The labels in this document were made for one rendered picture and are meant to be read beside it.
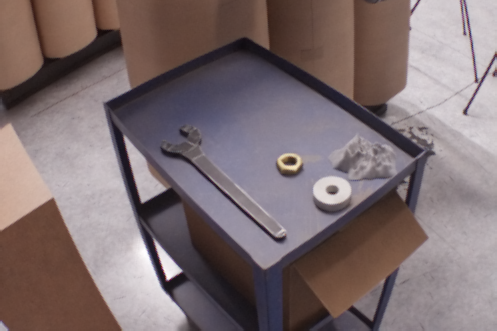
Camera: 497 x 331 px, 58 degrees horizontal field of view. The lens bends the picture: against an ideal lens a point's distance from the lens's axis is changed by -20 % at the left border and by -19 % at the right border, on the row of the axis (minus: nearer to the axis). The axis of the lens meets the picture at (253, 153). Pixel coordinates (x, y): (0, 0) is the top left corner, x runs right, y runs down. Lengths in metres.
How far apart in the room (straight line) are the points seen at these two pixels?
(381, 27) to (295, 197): 1.29
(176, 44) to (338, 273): 0.83
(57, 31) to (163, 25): 1.68
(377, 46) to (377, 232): 1.28
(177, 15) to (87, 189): 1.20
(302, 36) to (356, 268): 1.01
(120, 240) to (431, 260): 1.27
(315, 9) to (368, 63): 0.54
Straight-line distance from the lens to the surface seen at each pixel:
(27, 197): 1.10
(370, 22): 2.17
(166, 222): 1.51
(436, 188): 2.35
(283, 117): 1.21
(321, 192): 1.01
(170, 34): 1.52
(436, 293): 1.98
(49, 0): 3.04
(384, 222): 1.09
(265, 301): 0.97
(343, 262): 1.02
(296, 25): 1.81
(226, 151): 1.13
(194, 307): 1.78
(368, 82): 2.32
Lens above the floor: 1.61
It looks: 41 degrees down
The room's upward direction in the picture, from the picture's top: 5 degrees counter-clockwise
